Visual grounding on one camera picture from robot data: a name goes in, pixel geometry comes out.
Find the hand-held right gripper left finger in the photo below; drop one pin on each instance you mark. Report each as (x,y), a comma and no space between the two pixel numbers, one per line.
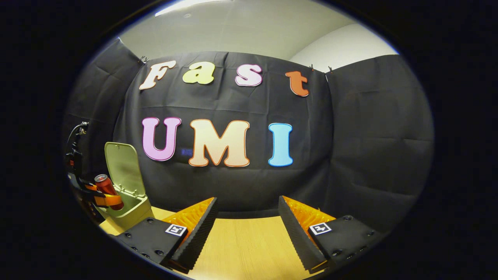
(198,237)

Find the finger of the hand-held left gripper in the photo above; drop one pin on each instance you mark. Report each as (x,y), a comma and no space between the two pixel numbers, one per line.
(91,188)
(109,200)

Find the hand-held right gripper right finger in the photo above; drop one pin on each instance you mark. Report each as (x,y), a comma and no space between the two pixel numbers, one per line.
(297,237)

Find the red pop can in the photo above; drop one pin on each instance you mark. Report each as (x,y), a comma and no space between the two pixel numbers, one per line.
(104,186)

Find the green desktop garbage bin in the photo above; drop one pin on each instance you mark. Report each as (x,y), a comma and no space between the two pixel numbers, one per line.
(124,167)

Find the wooden desktop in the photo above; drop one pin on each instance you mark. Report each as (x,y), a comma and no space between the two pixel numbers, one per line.
(249,249)

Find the black backdrop cloth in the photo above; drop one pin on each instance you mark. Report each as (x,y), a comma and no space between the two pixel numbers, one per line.
(233,186)

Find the ceiling light panel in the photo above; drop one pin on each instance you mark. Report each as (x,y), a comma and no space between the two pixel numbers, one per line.
(186,6)

